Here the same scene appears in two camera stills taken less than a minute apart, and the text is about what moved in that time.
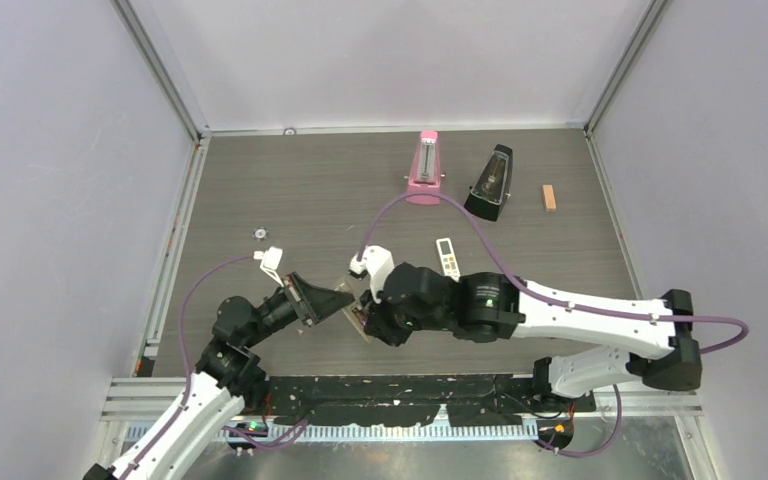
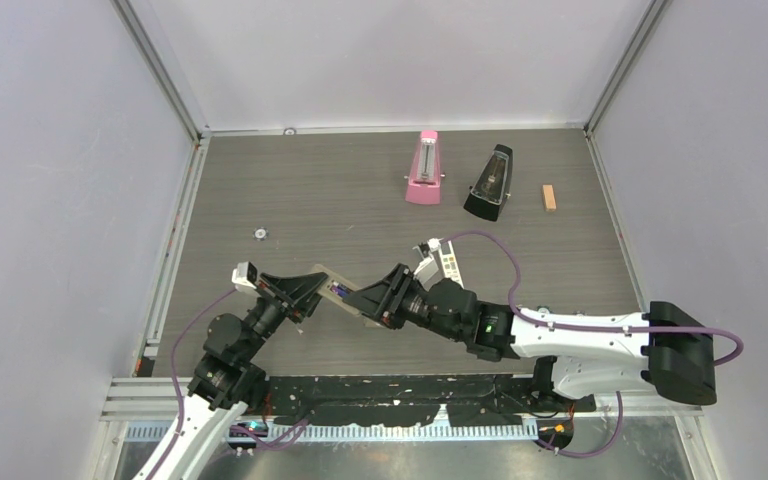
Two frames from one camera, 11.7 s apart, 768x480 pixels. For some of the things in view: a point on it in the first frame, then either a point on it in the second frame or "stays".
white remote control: x=447 y=258 stays
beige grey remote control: x=355 y=320 → x=335 y=298
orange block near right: x=549 y=197 stays
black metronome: x=492 y=185 stays
